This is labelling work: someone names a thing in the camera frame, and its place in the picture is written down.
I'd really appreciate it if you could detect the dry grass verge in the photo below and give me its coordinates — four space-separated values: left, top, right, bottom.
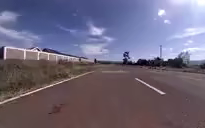
0 59 99 104

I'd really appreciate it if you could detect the lone dark tree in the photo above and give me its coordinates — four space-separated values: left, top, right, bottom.
121 50 132 66

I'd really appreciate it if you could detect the tall pole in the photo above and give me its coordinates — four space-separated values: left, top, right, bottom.
159 44 163 60

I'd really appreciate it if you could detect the building with dark roof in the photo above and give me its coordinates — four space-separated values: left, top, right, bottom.
27 46 89 60

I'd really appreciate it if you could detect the row of trees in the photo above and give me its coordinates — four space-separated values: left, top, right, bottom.
131 50 205 70

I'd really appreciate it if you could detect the pale wall with pillars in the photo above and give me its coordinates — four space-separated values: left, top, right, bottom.
0 45 95 64

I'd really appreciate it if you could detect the reddish asphalt road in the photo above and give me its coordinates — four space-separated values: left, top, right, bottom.
0 63 205 128

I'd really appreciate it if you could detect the grass verge with bushes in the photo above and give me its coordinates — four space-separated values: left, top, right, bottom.
136 64 205 76

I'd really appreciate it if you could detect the white road edge line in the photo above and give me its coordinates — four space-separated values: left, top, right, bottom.
0 69 97 108

